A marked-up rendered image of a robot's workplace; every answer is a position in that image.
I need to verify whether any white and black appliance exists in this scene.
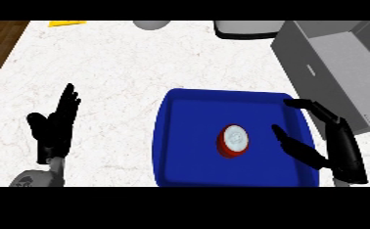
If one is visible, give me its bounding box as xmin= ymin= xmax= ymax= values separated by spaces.
xmin=212 ymin=21 xmax=286 ymax=40

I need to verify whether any red can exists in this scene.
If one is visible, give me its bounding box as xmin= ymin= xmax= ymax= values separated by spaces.
xmin=215 ymin=123 xmax=252 ymax=160

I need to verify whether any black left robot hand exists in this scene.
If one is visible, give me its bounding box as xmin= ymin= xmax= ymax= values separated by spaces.
xmin=27 ymin=82 xmax=83 ymax=165

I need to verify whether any blue tray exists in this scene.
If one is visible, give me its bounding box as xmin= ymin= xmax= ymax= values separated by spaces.
xmin=152 ymin=88 xmax=321 ymax=188

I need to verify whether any grey cardboard box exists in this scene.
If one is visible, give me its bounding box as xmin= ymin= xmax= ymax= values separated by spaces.
xmin=268 ymin=21 xmax=370 ymax=137

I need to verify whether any yellow flat object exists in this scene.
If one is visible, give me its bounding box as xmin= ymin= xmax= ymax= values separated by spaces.
xmin=46 ymin=21 xmax=89 ymax=28

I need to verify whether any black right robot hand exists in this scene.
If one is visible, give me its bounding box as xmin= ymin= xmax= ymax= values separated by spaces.
xmin=270 ymin=98 xmax=370 ymax=185

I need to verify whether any grey round object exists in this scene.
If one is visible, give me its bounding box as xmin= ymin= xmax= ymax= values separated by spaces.
xmin=131 ymin=21 xmax=173 ymax=31

